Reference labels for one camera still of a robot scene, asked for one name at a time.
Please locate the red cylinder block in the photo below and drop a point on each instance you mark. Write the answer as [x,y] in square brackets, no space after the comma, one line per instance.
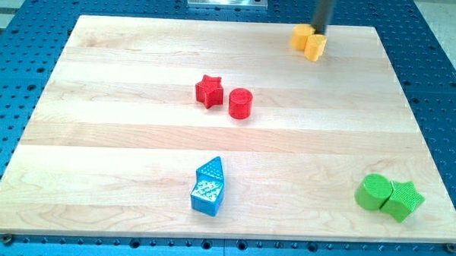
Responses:
[240,103]

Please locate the blue cube block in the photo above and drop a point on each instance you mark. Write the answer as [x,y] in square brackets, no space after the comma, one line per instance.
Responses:
[207,196]

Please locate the blue triangle block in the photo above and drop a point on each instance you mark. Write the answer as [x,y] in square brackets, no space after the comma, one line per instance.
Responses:
[211,170]

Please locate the blue perforated table plate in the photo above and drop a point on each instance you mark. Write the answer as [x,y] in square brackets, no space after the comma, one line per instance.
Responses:
[420,40]

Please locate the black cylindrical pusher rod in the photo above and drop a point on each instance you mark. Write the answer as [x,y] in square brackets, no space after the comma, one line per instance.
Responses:
[322,15]

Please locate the wooden board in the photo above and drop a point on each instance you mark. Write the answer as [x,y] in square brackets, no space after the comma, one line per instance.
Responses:
[114,142]

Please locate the yellow hexagon block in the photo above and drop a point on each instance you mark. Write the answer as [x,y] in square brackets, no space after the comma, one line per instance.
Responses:
[300,35]

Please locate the green cylinder block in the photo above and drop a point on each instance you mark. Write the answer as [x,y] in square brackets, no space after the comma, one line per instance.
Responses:
[373,191]

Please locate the red star block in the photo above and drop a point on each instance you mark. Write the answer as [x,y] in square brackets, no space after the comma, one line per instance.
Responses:
[209,91]

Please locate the yellow heart block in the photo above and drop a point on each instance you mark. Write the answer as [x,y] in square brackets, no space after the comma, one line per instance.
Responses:
[315,47]

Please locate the green star block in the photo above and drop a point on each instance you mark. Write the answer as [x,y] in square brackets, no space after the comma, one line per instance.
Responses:
[403,200]

